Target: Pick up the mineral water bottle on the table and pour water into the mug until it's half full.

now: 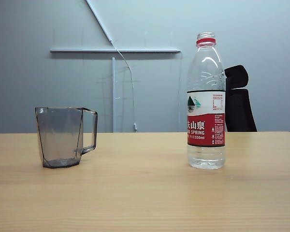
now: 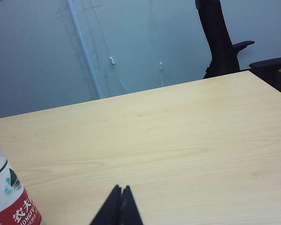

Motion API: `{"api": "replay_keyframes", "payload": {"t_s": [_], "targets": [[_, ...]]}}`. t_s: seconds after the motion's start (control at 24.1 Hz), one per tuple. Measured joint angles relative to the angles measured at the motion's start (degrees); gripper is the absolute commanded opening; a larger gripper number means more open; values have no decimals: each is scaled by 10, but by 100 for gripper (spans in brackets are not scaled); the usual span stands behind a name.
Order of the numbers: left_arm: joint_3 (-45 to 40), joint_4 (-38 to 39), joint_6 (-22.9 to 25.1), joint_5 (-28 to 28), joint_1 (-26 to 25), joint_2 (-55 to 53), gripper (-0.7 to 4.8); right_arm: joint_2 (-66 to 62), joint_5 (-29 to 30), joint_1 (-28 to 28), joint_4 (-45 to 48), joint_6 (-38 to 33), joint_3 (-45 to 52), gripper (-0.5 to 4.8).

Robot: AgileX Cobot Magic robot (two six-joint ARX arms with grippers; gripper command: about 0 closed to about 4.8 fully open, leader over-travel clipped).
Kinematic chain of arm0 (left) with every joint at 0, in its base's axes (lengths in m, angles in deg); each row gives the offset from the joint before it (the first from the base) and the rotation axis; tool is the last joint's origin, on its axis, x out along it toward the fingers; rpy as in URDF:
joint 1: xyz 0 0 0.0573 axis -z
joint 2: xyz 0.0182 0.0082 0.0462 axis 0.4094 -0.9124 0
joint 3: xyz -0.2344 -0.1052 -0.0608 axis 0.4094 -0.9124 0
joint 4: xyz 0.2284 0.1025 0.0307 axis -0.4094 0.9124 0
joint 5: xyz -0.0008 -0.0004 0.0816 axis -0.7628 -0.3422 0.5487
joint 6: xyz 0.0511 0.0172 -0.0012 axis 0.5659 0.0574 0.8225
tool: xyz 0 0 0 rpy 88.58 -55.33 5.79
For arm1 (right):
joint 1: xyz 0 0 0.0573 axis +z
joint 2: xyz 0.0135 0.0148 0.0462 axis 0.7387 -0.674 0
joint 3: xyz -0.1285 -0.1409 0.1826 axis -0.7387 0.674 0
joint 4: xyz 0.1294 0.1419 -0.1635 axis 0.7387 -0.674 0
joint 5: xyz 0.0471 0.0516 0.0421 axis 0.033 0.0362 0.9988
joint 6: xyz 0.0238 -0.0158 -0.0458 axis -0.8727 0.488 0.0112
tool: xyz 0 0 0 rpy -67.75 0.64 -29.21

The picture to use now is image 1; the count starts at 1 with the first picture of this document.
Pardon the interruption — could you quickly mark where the clear water bottle red label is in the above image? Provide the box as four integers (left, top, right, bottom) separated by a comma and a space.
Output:
186, 31, 227, 170

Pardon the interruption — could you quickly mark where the smoky transparent plastic mug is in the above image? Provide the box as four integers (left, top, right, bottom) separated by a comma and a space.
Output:
34, 106, 99, 169

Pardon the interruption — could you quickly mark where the black office chair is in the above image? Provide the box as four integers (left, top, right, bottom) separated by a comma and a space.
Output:
224, 64, 258, 132

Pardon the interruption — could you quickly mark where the narrow white wall strip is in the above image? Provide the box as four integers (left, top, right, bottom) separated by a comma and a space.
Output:
111, 57, 116, 133

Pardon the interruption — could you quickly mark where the long white wall strip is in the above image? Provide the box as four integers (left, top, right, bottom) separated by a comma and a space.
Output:
50, 47, 182, 54

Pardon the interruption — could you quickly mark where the diagonal white wall strip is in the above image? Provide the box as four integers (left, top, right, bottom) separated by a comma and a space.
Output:
85, 0, 115, 44

